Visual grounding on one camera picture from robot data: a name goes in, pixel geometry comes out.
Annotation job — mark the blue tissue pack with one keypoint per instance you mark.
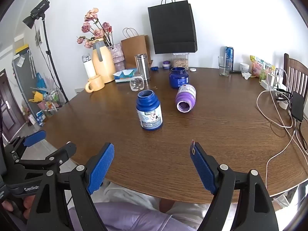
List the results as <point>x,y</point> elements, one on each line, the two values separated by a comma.
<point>124,75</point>

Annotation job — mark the person's left hand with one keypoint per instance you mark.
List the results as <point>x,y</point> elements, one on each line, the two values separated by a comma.
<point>28,201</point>

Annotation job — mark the clear container of oats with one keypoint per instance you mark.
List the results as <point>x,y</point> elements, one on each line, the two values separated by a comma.
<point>180,62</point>

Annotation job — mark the white jar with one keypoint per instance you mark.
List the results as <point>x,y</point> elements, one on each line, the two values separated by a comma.
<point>244,67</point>

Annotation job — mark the black power bank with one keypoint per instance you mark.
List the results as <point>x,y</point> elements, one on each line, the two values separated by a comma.
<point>298,105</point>

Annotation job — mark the yellow face mask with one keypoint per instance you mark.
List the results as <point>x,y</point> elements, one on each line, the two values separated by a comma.
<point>36,96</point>

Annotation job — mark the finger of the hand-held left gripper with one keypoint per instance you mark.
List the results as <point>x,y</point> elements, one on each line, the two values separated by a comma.
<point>63,152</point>
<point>35,137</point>

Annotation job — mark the blue lid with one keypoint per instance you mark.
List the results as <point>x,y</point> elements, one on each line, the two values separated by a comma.
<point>154,68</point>

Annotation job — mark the wooden chair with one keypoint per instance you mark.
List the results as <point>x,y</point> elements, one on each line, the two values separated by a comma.
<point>297,74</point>

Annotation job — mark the dark blue wide jar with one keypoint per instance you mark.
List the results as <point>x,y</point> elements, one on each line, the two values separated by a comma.
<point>178,78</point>

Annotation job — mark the crumpled white tissue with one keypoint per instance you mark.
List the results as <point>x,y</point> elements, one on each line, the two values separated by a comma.
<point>246,75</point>

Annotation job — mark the pink vase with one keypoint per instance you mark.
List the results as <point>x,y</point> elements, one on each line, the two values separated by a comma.
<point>118,55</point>

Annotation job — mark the white shorts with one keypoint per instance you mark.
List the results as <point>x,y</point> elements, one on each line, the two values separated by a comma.
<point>127,192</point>

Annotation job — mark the tall drinking glass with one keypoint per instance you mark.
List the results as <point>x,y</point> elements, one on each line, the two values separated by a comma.
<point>223,68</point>

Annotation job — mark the dried pink roses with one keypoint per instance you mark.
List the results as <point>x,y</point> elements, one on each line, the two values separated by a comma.
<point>92,14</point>

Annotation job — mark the green snack packet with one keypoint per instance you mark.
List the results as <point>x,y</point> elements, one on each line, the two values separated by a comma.
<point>266,69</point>

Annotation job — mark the purple plastic bottle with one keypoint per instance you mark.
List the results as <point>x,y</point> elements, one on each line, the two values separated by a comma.
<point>186,96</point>

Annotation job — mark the black tripod stand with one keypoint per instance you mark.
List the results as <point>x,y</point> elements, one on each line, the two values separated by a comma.
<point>49,53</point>

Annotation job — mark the small clear glass cup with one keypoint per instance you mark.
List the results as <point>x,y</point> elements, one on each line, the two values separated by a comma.
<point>137,84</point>

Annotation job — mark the blue drink can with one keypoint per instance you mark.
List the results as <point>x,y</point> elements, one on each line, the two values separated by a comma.
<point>229,52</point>

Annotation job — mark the lavender garment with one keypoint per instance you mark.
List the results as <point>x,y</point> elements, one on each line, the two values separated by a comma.
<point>120,217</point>

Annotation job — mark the blue plastic bottle white label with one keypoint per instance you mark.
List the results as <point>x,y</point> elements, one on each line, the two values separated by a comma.
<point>149,108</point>

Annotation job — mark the brown paper bag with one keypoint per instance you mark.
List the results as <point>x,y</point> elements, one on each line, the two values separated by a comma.
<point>134,48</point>

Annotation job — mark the yellow pink snack packet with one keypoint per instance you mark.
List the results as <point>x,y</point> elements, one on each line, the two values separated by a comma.
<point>256,67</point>

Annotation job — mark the dark brown door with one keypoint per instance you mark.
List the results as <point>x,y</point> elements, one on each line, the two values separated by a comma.
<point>7,105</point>

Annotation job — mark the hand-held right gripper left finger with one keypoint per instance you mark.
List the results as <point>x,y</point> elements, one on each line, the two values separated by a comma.
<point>101,168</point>

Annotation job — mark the white thermos bottle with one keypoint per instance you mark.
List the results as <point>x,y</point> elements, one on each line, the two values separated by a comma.
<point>88,68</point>

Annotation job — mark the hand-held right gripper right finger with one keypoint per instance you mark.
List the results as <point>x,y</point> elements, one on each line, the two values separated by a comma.
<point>202,168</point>

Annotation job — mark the white power strip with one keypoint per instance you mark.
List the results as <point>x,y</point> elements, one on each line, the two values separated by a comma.
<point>267,84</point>

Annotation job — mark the grey refrigerator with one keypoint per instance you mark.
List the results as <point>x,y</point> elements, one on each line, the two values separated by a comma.
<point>22,77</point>

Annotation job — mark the yellow box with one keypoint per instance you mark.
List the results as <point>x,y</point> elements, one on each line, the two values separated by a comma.
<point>21,48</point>

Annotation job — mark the white charger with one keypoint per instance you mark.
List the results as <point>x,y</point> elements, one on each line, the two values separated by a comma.
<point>279,78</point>

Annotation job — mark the yellow mug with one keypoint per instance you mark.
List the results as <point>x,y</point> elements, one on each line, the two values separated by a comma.
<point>96,84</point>

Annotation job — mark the yellow thermal carafe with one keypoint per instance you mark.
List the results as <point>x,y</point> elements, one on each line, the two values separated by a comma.
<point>105,65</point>

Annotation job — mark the stainless steel tumbler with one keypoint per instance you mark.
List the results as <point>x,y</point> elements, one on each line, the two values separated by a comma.
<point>142,67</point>

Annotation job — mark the black paper bag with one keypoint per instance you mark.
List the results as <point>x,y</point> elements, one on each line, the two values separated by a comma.
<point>172,26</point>

